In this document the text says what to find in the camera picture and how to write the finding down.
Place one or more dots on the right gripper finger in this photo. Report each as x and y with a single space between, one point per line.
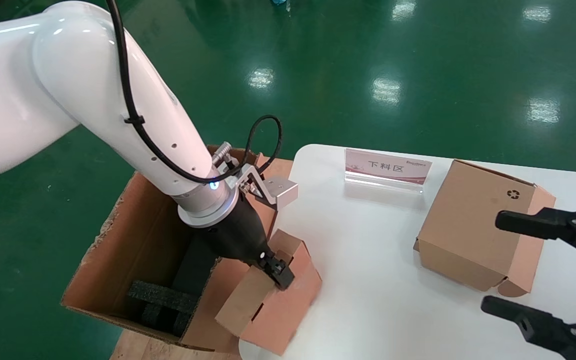
568 225
543 325

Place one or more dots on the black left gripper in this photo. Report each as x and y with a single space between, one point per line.
240 235

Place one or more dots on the small plain cardboard box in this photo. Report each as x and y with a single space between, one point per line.
278 320

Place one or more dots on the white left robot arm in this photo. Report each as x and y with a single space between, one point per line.
68 75

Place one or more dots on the cardboard box with recycling symbol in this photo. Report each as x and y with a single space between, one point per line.
468 225

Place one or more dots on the big open cardboard box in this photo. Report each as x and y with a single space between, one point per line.
138 235

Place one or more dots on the black foam insert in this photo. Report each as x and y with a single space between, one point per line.
160 297

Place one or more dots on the pink acrylic sign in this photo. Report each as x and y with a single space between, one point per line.
388 167

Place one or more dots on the blue shoe cover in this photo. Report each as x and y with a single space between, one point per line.
279 2

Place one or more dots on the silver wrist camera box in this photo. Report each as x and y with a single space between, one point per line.
283 192

